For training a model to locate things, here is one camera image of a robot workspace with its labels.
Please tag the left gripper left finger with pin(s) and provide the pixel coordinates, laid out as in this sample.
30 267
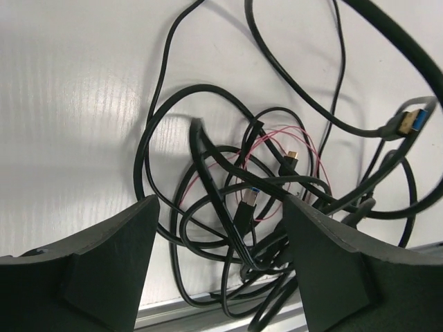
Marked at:
90 281

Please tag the black usb cable blue plug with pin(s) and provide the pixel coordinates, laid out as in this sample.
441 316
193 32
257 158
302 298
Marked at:
396 52

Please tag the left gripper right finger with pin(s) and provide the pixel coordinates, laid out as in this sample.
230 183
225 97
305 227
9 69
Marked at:
350 281

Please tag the aluminium mounting rail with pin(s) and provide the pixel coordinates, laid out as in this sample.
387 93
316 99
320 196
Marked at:
179 317

